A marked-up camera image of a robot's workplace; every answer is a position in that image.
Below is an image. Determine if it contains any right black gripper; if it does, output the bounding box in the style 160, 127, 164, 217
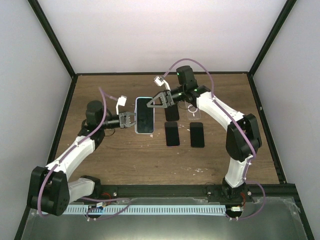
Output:
147, 85, 186, 108

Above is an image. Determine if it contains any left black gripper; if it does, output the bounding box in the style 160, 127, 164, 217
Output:
99, 111, 144, 130

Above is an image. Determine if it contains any black phone case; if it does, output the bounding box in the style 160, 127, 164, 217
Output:
164, 105, 180, 122

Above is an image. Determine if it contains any clear magsafe phone case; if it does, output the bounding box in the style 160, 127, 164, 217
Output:
185, 102, 201, 120

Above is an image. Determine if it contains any black phone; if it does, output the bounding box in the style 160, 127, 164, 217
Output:
189, 122, 205, 148

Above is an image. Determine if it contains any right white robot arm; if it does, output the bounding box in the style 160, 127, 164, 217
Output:
147, 65, 262, 202

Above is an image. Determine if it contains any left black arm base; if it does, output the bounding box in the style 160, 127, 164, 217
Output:
68, 175, 116, 203

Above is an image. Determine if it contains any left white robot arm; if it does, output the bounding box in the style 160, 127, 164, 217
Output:
27, 100, 135, 216

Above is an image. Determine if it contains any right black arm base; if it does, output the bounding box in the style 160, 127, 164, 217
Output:
205, 183, 253, 204

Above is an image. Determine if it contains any grey metal front plate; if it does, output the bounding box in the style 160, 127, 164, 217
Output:
21, 197, 313, 240

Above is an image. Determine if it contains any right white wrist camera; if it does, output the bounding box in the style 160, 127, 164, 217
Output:
153, 76, 171, 91

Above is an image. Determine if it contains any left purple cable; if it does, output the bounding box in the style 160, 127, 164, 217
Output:
36, 86, 132, 222

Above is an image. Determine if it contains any purple cable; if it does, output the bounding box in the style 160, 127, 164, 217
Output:
159, 58, 266, 221
36, 86, 132, 222

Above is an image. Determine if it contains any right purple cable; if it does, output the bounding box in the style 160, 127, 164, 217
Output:
159, 58, 266, 221

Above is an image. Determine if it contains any black aluminium frame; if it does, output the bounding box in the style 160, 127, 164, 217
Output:
13, 0, 315, 240

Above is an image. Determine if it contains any light blue slotted cable duct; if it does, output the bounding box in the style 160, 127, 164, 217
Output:
64, 204, 226, 216

